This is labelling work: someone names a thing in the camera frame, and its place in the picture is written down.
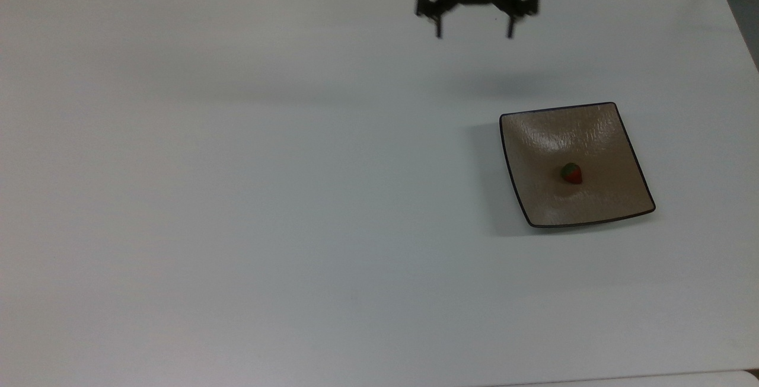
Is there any square brown ceramic plate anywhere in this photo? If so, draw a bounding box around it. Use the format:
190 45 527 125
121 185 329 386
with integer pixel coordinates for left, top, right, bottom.
499 101 656 229

